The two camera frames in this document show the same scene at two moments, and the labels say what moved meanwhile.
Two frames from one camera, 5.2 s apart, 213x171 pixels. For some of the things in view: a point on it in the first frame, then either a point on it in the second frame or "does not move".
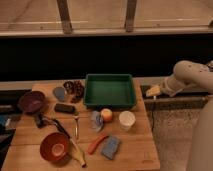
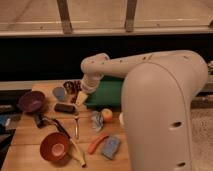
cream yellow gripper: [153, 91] to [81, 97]
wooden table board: [66, 135] does not move
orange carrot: [95, 144] does not move
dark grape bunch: [78, 91] does not move
